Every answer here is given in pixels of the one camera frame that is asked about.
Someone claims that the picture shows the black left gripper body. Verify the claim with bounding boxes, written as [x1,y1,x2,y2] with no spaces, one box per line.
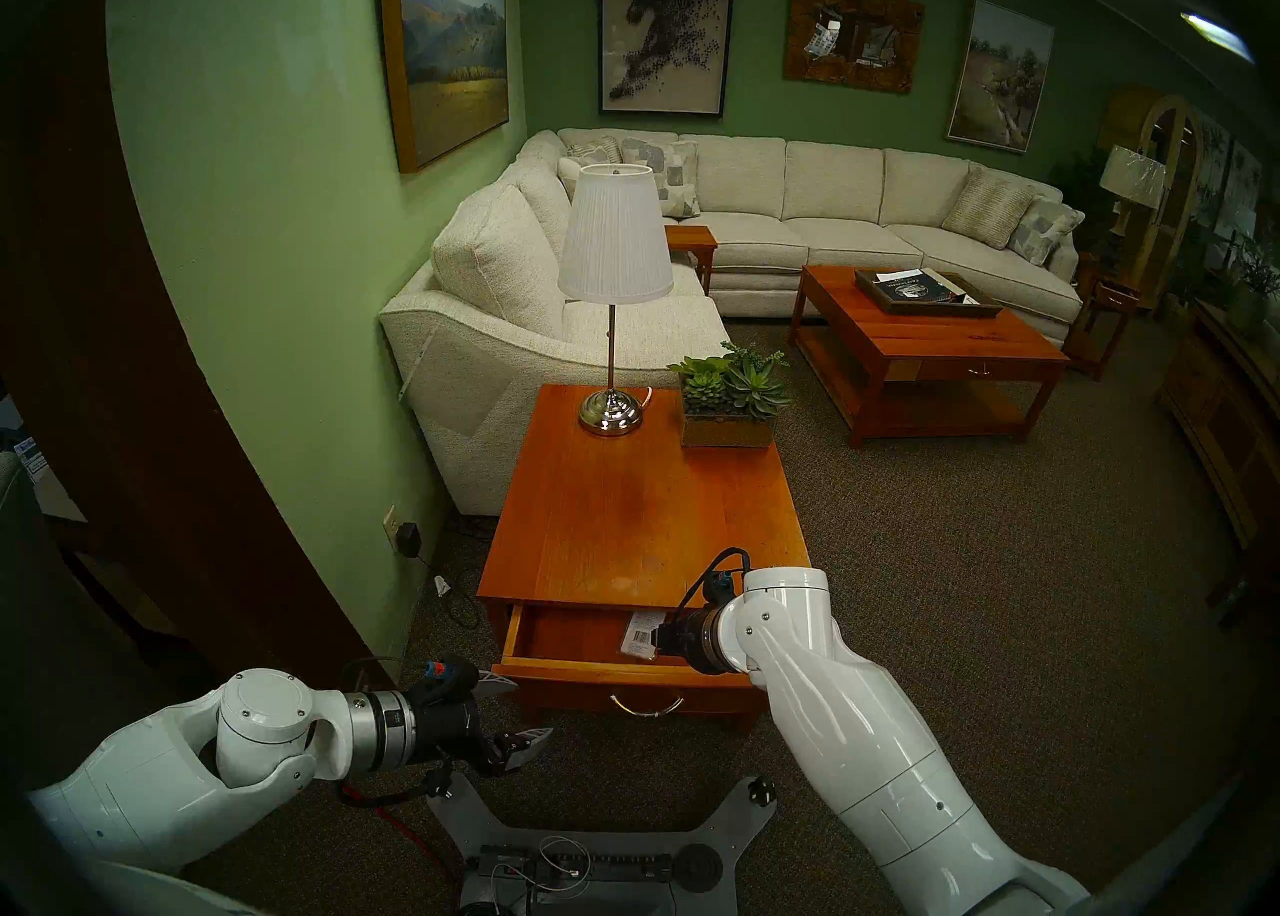
[405,690,513,778]

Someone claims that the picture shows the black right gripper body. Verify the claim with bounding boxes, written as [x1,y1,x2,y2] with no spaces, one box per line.
[654,613,717,676]

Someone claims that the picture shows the clear plastic blister pack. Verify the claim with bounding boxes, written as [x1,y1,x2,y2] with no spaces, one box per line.
[620,609,669,662]

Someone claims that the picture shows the wooden drawer with metal handle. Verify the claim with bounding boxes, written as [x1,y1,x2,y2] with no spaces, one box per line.
[490,602,771,721]

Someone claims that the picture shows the cherry wood end table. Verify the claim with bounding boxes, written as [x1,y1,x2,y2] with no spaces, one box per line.
[476,383,813,725]

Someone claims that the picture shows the black power strip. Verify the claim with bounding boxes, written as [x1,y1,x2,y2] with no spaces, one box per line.
[478,846,676,887]

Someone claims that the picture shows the succulents in wooden planter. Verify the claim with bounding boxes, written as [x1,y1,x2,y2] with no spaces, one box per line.
[667,341,793,450]

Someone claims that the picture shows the cherry wood coffee table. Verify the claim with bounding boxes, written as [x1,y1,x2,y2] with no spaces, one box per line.
[788,265,1071,449]

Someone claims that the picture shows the dark wooden serving tray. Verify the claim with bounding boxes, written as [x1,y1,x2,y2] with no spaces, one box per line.
[853,268,1004,319]

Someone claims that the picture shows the small wooden corner table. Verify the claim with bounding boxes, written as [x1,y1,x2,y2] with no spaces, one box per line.
[664,224,720,297]

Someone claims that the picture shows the table lamp white pleated shade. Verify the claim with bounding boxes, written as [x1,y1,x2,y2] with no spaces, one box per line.
[557,163,675,438]

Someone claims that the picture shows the dark hardcover book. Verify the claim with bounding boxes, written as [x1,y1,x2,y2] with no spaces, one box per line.
[875,271,971,305]

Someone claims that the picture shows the cardboard box white label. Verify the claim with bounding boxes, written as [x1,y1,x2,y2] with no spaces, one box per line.
[10,434,86,525]

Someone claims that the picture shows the grey patchwork throw pillow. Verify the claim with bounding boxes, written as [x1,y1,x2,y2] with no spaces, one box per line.
[620,136,701,221]
[1005,196,1086,268]

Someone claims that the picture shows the cream sectional sofa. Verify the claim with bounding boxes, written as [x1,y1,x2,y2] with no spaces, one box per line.
[378,128,1086,517]

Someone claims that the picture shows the small dark wood side table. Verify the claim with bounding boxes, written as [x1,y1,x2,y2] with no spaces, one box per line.
[1063,259,1143,382]

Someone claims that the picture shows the brown wooden sideboard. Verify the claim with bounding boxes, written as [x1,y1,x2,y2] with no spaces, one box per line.
[1155,302,1280,547]

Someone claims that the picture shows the rustic wood framed mirror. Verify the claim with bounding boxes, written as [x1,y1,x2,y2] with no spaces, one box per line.
[783,0,926,96]

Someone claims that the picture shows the tall dark green houseplant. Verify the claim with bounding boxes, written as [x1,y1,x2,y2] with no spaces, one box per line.
[1050,149,1113,250]

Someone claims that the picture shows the black framed horse artwork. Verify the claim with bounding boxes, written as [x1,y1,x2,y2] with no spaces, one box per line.
[598,0,738,118]

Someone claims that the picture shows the arched light wood cabinet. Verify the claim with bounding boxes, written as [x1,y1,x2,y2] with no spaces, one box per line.
[1098,84,1206,310]

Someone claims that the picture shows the framed mountain landscape painting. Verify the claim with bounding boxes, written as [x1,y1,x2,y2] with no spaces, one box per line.
[378,0,511,174]

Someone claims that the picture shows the framed tree landscape painting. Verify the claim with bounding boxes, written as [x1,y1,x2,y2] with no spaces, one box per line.
[944,0,1057,156]

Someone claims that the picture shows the lamp with plastic wrapped shade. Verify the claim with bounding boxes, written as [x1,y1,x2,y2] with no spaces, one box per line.
[1099,145,1169,270]

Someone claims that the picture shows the potted green plant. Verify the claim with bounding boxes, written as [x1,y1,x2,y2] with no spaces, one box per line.
[1225,244,1280,340]

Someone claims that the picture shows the ceiling light panel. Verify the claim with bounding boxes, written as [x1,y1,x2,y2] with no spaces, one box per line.
[1180,12,1256,65]

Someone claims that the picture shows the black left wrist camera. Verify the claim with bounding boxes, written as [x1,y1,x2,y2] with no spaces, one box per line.
[415,657,481,695]

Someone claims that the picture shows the black power cord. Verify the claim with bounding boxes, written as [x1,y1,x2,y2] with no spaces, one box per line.
[415,549,486,630]

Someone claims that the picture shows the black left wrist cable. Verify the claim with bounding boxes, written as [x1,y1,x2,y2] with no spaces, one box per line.
[340,764,456,810]

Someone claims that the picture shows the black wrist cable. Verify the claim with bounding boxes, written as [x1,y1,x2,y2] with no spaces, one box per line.
[340,764,456,810]
[668,547,753,625]

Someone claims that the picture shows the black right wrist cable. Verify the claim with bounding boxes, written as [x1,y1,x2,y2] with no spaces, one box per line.
[668,547,753,625]

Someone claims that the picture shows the red cable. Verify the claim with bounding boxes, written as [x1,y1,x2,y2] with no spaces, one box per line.
[345,794,461,880]

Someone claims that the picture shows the thin white wire loop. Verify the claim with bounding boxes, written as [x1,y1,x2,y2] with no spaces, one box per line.
[515,834,593,895]

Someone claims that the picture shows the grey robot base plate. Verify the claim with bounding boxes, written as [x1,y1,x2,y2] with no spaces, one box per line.
[425,774,779,916]

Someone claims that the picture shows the pale framed wall print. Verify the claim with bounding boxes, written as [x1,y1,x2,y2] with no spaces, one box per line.
[1195,114,1236,225]
[1225,142,1266,243]

